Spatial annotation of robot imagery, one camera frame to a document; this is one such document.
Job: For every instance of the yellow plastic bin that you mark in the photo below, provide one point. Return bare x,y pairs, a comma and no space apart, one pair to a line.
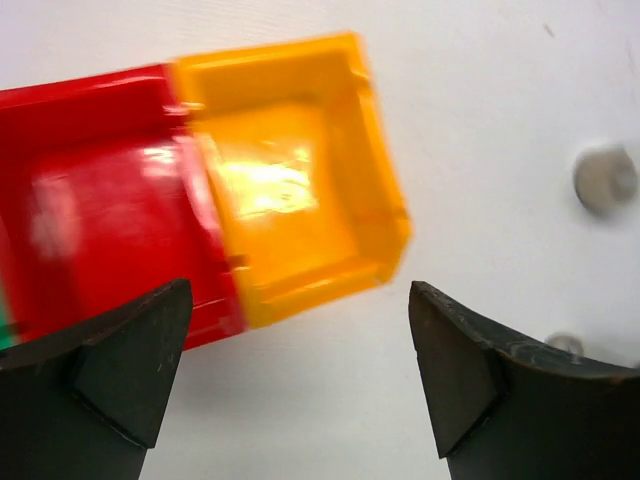
293,145

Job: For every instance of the green plastic bin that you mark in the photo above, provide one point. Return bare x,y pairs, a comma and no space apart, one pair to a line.
9,334

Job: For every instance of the black lid spice jar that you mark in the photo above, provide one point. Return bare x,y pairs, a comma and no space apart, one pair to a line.
606,179

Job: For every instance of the red plastic bin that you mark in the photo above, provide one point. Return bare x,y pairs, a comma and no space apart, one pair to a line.
104,197

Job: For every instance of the red chili sauce bottle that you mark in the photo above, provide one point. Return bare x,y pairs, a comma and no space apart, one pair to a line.
566,342

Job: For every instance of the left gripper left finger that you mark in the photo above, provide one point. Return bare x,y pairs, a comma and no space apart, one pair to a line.
88,401

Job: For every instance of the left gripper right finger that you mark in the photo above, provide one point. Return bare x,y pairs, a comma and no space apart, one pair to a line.
503,405

